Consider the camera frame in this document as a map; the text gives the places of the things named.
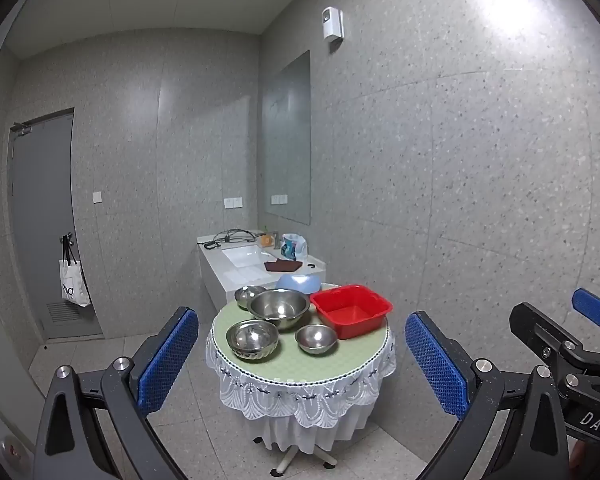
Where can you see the metal faucet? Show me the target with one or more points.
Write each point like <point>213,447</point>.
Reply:
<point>277,240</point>

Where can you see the door vent grille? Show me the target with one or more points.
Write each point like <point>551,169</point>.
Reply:
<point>65,312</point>

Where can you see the white wall outlet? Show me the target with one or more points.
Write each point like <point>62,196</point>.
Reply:
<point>278,199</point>
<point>233,203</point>

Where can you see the grey door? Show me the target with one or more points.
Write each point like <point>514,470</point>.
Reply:
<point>45,185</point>

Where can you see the orange soap item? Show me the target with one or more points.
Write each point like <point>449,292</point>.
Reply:
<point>266,240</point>

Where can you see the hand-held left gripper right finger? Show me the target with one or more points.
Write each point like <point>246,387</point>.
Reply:
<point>435,365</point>

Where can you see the small steel bowl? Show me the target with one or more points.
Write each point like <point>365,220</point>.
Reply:
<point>244,295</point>
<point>316,337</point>

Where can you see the green table mat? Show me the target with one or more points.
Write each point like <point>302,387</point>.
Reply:
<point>290,365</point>

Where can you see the white tote bag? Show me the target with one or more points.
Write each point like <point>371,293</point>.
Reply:
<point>74,285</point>

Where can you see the wall button with red mark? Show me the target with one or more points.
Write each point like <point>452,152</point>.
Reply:
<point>12,449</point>

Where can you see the large steel bowl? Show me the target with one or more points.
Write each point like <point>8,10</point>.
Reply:
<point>278,307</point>

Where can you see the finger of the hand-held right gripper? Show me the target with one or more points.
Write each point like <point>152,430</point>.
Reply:
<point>597,307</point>
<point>535,330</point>

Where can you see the white sink counter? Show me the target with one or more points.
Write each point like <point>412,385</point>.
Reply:
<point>215,275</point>

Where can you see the white sink basin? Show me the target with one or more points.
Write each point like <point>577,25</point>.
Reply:
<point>242,256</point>

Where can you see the clear plastic bag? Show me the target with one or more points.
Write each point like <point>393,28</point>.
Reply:
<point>294,247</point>

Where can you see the medium steel bowl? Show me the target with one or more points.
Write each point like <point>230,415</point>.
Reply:
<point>252,340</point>

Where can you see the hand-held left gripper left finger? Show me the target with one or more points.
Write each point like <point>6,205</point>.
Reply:
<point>170,360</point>

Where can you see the wall mirror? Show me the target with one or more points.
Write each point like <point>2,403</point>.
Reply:
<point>285,140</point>

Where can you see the red plastic basin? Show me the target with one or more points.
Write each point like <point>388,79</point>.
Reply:
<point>350,312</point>

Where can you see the round table with tablecloth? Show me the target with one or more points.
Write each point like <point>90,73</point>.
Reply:
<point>300,400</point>

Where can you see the door closer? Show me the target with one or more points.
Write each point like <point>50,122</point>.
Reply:
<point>21,129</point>

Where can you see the blue plastic basin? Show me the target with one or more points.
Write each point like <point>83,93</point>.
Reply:
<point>297,282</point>

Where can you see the brown cloth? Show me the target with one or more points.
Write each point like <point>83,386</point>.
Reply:
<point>282,266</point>

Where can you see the white table base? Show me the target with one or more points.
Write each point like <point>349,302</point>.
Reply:
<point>290,460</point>

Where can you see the white wall dispenser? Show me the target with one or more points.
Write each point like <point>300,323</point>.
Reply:
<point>332,22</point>

